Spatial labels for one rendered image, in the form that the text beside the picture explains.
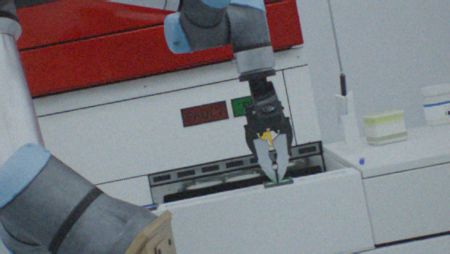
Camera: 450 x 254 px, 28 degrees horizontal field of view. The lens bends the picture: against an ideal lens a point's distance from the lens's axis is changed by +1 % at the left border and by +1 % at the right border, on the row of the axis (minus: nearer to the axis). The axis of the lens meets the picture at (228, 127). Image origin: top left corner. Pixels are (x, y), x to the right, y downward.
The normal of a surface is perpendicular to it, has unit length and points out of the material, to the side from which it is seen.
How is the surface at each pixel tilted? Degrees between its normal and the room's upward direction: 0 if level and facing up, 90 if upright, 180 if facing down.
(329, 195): 90
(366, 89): 90
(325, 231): 90
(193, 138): 90
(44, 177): 62
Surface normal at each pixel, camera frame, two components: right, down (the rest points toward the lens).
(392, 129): 0.16, 0.02
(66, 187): 0.36, -0.59
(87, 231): -0.26, -0.27
